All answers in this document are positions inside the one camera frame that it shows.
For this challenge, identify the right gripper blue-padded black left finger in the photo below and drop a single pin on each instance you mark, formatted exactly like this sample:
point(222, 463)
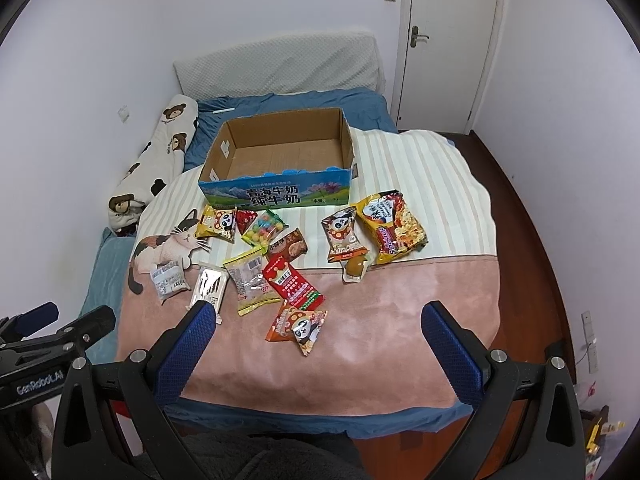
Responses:
point(88, 441)

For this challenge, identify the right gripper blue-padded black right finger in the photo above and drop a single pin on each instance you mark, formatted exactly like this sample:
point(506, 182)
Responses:
point(549, 441)

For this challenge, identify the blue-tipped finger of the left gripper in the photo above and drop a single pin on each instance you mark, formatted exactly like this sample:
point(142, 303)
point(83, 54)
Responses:
point(23, 325)

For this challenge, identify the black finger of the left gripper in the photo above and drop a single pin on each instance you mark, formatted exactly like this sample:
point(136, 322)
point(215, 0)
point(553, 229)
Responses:
point(72, 339)

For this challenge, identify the white chocolate stick packet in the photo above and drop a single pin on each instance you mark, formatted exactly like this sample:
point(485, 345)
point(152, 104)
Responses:
point(210, 287)

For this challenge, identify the clear yellow-edged snack bag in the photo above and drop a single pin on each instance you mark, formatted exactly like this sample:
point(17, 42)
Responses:
point(253, 289)

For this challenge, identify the red crown snack packet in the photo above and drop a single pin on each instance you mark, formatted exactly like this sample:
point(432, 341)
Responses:
point(291, 285)

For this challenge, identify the yellow Korean cheese noodle pack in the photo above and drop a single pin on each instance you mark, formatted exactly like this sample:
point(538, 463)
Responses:
point(391, 224)

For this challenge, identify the small silver grey packet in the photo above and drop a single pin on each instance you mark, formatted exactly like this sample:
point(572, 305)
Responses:
point(169, 281)

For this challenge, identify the white power strip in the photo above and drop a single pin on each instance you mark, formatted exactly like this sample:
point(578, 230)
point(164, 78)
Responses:
point(591, 343)

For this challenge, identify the yellow panda snack bag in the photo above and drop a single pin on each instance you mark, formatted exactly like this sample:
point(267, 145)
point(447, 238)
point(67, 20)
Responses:
point(219, 223)

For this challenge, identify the white bear print pillow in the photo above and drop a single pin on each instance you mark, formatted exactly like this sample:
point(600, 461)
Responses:
point(159, 163)

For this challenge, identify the small red snack packet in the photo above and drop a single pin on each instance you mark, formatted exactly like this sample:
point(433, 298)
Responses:
point(244, 219)

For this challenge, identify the colourful candy bag green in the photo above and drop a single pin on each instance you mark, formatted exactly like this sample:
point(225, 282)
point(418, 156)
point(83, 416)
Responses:
point(263, 230)

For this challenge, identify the clear packet with brown egg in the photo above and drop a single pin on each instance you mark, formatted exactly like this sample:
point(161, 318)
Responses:
point(354, 268)

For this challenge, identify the brown cake snack packet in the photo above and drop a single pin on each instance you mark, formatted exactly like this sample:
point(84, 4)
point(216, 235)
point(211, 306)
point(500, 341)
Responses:
point(289, 245)

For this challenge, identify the striped pink cat blanket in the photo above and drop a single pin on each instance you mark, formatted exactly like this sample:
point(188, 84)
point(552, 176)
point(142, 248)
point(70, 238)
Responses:
point(370, 357)

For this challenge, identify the open cardboard milk box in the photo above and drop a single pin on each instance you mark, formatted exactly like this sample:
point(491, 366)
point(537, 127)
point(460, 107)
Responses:
point(293, 159)

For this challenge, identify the blue bed sheet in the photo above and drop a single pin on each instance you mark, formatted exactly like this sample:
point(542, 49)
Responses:
point(362, 108)

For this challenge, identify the white door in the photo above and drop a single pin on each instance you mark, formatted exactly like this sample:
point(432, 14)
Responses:
point(438, 85)

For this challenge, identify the white wall socket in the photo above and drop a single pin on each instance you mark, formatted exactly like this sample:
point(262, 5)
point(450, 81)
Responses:
point(123, 113)

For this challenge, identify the metal door handle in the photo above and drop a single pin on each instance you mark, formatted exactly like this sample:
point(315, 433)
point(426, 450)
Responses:
point(416, 36)

